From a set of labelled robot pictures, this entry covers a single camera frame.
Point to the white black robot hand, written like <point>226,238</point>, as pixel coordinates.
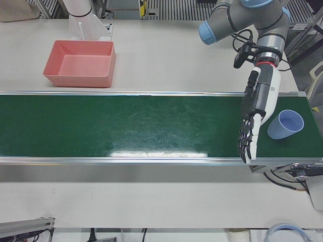
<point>266,83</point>

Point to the blue plastic cup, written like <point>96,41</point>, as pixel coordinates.
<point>277,132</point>

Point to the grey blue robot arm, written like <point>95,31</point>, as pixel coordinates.
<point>252,17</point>

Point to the grey metal box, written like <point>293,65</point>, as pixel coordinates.
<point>316,191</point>

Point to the pink plastic box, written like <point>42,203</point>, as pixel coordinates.
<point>83,66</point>

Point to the white office chair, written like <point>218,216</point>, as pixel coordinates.
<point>316,80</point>

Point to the yellow black sign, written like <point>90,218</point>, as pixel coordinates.
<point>143,7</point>

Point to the white plastic pipe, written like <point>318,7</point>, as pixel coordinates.
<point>238,235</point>

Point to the aluminium extrusion profile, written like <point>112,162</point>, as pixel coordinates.
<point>25,225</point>

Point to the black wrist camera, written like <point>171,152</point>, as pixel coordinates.
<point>241,56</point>

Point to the green conveyor belt aluminium frame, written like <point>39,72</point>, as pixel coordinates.
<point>126,126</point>

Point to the white column with bracket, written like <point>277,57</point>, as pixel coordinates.
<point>78,10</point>

